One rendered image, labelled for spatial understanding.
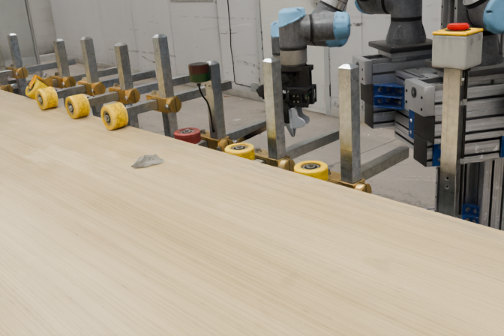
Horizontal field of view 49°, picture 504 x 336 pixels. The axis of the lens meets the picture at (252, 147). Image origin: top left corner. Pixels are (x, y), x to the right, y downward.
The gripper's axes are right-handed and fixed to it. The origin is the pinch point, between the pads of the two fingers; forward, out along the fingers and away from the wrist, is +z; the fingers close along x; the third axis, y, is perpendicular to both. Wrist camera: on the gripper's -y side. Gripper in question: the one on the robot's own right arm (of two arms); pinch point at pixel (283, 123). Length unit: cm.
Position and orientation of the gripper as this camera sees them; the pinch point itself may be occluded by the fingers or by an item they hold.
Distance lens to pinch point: 196.5
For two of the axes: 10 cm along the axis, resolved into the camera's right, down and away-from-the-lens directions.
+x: -6.9, -1.8, 7.0
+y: 7.2, -2.7, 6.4
